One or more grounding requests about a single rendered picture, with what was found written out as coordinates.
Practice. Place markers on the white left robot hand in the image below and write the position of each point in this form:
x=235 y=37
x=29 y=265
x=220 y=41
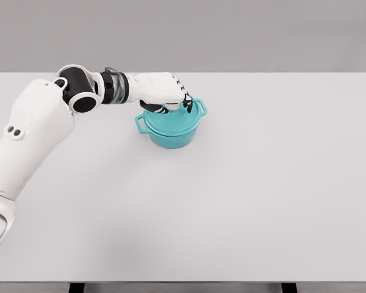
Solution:
x=161 y=88

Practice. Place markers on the teal pot lid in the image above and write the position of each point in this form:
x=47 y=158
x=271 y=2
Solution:
x=167 y=120

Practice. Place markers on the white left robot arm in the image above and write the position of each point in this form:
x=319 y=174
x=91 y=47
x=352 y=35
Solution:
x=33 y=122

